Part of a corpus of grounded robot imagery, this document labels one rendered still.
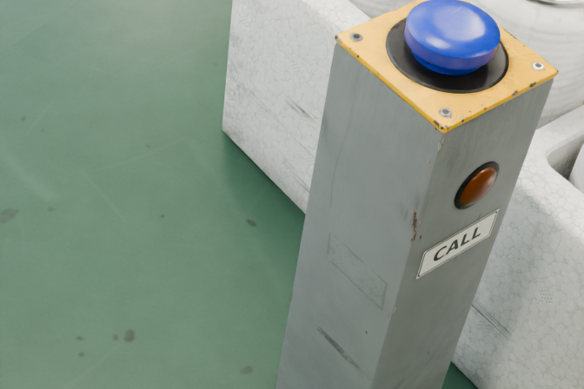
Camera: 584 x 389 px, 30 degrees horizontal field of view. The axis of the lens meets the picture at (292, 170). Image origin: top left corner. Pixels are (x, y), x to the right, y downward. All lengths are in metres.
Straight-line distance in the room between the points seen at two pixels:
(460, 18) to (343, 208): 0.11
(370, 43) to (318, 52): 0.25
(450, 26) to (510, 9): 0.17
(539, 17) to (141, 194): 0.34
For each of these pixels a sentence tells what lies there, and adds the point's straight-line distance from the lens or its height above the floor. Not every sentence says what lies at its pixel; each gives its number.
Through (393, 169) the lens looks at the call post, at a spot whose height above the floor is 0.27.
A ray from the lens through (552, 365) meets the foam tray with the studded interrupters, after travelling 0.68.
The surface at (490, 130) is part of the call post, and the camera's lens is 0.47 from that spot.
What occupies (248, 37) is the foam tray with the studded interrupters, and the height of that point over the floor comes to 0.11.
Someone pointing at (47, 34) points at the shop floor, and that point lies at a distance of 0.97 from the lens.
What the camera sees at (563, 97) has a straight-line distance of 0.67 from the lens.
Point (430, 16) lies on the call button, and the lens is 0.47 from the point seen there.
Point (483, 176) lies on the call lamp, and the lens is 0.49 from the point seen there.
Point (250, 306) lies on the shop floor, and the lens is 0.76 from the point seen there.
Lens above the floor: 0.61
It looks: 45 degrees down
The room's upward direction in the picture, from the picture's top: 9 degrees clockwise
